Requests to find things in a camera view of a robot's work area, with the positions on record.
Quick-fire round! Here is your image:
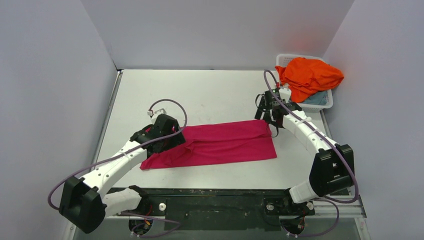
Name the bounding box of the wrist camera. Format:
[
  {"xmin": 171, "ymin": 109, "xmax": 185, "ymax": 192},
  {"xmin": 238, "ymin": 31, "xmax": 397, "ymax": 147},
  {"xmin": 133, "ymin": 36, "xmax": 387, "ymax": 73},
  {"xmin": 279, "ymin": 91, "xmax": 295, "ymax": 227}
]
[
  {"xmin": 147, "ymin": 108, "xmax": 167, "ymax": 119},
  {"xmin": 278, "ymin": 87, "xmax": 292, "ymax": 103}
]

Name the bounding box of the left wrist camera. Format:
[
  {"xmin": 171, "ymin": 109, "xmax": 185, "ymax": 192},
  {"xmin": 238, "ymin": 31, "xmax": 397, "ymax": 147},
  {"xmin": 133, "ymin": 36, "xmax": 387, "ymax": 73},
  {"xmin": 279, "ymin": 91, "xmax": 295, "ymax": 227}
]
[{"xmin": 147, "ymin": 108, "xmax": 167, "ymax": 119}]

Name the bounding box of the white plastic laundry basket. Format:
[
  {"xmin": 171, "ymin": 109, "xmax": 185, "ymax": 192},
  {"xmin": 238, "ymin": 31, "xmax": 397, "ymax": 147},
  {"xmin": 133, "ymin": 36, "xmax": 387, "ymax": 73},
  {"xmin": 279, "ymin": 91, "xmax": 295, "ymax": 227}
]
[{"xmin": 275, "ymin": 53, "xmax": 334, "ymax": 113}]

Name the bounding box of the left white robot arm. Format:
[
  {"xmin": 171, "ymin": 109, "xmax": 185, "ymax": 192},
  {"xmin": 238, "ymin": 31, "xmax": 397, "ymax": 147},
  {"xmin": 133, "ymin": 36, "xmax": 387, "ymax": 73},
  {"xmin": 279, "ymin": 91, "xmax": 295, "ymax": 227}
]
[{"xmin": 59, "ymin": 113, "xmax": 186, "ymax": 234}]

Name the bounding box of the magenta t-shirt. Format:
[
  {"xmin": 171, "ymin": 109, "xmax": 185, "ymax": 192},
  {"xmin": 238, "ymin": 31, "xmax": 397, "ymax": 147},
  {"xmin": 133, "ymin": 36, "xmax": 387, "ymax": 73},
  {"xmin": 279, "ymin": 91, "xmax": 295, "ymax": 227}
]
[{"xmin": 140, "ymin": 119, "xmax": 277, "ymax": 171}]

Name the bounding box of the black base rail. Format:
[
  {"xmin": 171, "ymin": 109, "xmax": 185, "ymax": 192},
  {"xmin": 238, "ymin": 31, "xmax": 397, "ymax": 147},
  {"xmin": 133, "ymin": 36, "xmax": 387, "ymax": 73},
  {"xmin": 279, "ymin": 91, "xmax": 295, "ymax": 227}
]
[{"xmin": 129, "ymin": 188, "xmax": 330, "ymax": 232}]

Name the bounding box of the light blue t-shirt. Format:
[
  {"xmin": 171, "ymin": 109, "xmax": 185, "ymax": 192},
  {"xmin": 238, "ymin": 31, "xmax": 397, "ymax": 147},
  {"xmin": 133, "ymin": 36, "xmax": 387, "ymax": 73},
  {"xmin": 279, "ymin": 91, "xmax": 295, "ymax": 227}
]
[{"xmin": 301, "ymin": 91, "xmax": 328, "ymax": 106}]

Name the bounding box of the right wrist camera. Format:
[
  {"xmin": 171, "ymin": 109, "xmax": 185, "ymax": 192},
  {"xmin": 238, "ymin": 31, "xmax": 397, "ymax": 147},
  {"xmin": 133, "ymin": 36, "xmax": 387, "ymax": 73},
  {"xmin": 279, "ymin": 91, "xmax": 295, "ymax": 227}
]
[{"xmin": 278, "ymin": 87, "xmax": 292, "ymax": 103}]

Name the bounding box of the orange t-shirt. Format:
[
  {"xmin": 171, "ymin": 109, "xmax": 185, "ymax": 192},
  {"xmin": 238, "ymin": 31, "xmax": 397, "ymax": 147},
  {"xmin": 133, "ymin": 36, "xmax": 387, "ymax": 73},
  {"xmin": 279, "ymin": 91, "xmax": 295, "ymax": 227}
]
[{"xmin": 274, "ymin": 57, "xmax": 344, "ymax": 103}]

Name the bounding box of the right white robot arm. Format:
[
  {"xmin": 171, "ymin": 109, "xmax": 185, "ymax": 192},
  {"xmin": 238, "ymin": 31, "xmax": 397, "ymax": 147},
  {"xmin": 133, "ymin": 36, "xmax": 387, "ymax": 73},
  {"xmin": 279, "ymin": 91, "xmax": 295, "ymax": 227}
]
[{"xmin": 255, "ymin": 89, "xmax": 355, "ymax": 215}]

